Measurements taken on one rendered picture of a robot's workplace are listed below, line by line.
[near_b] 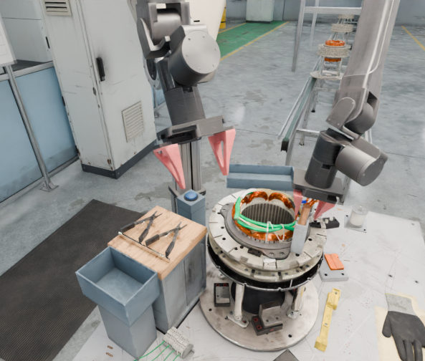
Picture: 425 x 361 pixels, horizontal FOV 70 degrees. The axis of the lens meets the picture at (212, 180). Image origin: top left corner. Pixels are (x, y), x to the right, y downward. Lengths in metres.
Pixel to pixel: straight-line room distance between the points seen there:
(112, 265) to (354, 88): 0.73
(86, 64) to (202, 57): 2.41
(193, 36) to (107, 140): 2.59
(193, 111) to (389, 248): 1.08
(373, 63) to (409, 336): 0.79
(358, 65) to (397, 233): 0.96
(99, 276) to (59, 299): 1.34
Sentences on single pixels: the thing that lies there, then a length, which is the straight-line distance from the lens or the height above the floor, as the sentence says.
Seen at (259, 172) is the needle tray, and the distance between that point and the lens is 1.20.
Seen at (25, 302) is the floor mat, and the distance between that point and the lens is 2.31.
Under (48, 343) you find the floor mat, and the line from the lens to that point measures 2.07.
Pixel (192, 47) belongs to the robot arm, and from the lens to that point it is 0.44.
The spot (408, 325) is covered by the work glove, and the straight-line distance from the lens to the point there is 1.16.
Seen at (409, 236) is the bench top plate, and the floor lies 0.78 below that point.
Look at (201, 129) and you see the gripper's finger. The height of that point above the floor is 1.46.
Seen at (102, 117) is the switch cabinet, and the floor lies 0.65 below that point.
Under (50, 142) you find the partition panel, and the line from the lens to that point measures 3.22.
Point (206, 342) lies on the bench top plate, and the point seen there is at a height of 0.78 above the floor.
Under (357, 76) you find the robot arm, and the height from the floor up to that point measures 1.51.
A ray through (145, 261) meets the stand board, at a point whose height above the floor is 1.06.
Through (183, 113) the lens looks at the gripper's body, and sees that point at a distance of 0.49.
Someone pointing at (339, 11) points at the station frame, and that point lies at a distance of 3.90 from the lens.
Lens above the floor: 1.65
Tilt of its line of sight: 33 degrees down
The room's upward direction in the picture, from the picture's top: straight up
